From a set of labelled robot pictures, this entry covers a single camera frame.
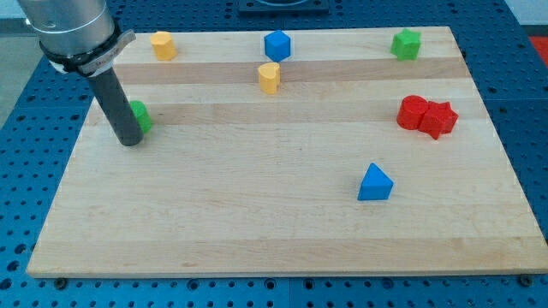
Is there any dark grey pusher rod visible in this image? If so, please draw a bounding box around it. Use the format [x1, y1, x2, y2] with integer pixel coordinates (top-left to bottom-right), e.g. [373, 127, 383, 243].
[87, 68, 144, 146]

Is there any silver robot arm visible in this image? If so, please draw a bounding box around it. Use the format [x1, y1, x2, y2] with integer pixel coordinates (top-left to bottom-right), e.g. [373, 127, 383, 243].
[18, 0, 144, 146]

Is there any yellow heart block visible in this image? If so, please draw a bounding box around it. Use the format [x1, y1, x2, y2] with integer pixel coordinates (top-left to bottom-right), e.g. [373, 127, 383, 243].
[257, 62, 281, 94]

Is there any green cylinder block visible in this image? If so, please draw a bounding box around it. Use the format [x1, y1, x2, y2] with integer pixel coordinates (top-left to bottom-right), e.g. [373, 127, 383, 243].
[129, 100, 153, 133]

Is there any yellow pentagon block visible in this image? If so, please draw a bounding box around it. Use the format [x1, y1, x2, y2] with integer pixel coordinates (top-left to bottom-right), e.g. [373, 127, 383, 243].
[150, 31, 177, 61]

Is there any blue hexagon block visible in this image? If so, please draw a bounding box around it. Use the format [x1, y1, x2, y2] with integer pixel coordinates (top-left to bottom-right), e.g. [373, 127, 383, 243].
[264, 30, 291, 62]

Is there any wooden board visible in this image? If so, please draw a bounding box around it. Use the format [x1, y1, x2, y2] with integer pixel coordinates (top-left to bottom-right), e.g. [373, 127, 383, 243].
[27, 27, 547, 278]

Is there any blue triangle block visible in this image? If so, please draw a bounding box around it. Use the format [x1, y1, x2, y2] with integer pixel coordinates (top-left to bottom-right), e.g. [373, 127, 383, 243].
[357, 163, 394, 201]

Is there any red cylinder block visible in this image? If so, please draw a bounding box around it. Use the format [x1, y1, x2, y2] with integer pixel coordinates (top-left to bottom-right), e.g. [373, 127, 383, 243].
[396, 95, 428, 130]

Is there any green star block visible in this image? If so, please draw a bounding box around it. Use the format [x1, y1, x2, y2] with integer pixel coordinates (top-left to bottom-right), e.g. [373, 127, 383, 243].
[390, 28, 421, 61]

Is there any red star block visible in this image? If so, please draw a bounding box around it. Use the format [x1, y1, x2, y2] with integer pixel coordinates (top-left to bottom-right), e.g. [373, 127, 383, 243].
[418, 101, 459, 139]

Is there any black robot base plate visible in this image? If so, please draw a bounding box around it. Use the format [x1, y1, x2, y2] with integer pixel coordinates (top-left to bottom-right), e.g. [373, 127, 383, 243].
[238, 0, 330, 15]

